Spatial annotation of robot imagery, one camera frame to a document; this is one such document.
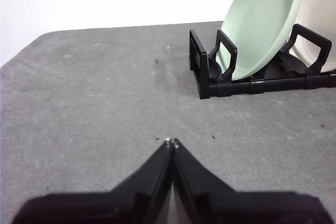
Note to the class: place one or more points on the black plate rack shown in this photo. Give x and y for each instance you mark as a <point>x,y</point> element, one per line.
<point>275,83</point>

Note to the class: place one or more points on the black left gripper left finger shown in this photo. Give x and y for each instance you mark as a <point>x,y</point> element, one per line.
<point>147,182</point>

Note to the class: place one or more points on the white plate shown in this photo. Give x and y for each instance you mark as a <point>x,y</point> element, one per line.
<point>320,11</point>

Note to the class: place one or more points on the pale green plate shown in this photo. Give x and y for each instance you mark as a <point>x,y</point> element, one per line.
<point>262,24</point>

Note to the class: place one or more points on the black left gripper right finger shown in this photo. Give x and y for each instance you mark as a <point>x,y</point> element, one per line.
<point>204,195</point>

